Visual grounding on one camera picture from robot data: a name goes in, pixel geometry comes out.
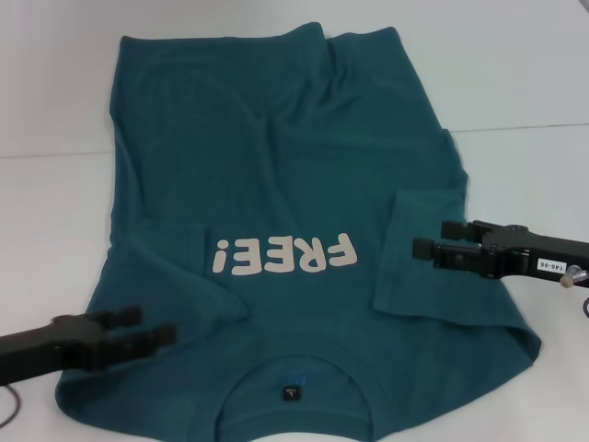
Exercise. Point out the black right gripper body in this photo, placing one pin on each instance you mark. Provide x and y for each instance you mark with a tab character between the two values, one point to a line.
529	260

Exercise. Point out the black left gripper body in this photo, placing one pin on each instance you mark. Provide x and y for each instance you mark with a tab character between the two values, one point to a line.
46	347

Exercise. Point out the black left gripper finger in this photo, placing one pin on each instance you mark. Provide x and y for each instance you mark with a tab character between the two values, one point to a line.
142	343
122	317

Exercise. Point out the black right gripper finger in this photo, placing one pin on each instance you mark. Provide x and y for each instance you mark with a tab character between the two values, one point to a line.
465	229
446	253

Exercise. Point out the teal t-shirt with FREE print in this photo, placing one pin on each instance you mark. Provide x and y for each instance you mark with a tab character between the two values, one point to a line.
285	161

